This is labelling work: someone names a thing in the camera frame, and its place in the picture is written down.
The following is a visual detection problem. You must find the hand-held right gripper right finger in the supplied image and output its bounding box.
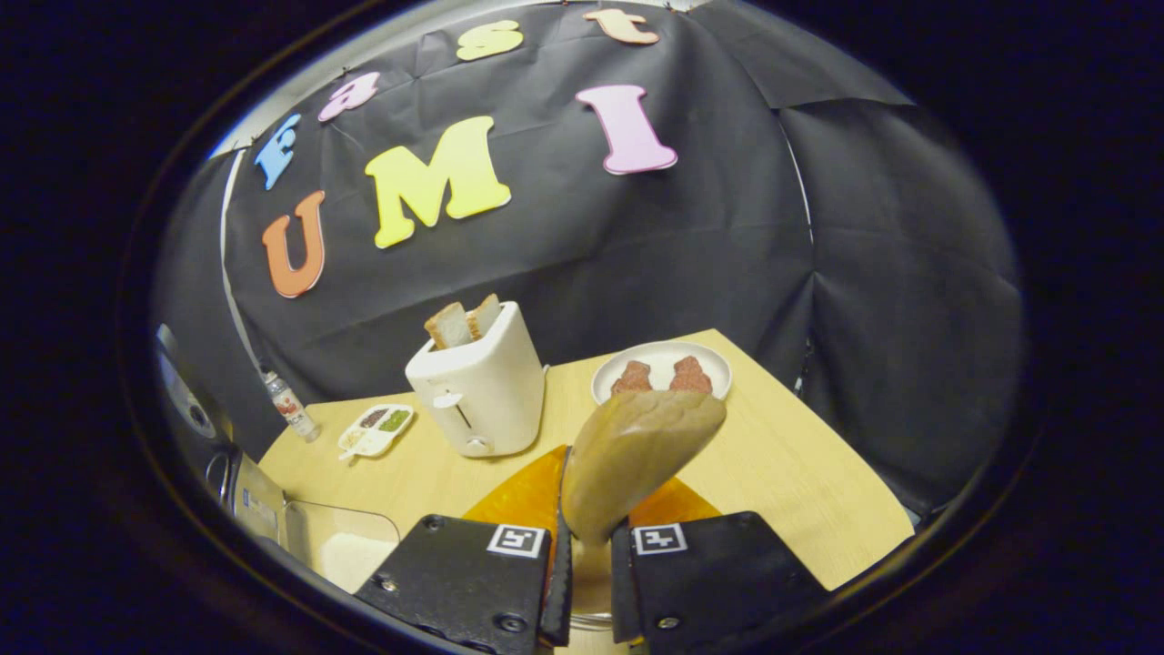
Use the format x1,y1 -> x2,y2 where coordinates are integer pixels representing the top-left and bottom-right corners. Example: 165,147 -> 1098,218
611,478 -> 830,649

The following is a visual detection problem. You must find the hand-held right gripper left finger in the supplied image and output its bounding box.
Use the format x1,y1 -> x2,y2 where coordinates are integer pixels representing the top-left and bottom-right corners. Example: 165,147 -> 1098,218
355,444 -> 574,655

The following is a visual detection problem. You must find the white rice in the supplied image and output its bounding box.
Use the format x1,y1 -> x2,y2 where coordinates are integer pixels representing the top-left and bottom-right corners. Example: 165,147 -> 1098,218
314,534 -> 396,594

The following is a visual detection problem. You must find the clear plastic rice container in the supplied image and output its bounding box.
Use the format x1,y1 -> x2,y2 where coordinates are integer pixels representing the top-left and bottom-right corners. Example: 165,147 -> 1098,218
282,499 -> 403,595

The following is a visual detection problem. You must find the wooden spoon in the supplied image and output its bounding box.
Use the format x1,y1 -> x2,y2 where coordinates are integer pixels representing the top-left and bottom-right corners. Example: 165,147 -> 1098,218
561,390 -> 728,629

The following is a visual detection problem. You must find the silver rice cooker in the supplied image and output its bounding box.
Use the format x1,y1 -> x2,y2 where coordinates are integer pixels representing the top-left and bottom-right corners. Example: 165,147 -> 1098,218
153,323 -> 292,556

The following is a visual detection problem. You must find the white divided grain dish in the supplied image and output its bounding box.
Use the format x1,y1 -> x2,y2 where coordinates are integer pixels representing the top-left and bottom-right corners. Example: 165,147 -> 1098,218
337,403 -> 416,460

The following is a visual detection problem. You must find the white toaster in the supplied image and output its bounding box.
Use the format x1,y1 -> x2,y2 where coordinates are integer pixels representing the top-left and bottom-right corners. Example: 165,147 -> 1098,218
405,301 -> 547,459

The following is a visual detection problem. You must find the brown meat piece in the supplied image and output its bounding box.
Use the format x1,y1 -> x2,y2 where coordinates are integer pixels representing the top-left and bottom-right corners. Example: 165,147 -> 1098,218
669,356 -> 713,394
611,360 -> 654,397

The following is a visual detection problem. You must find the white round plate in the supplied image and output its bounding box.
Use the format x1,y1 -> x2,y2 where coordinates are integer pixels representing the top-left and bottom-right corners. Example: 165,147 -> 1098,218
591,341 -> 733,406

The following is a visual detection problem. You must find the small clear bottle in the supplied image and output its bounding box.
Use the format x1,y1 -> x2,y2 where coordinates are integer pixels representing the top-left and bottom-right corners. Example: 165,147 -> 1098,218
262,367 -> 321,444

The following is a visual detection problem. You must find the toasted bread slice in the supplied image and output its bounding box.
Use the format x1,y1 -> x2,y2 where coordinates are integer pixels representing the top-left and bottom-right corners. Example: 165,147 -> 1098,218
424,302 -> 474,351
467,293 -> 502,339

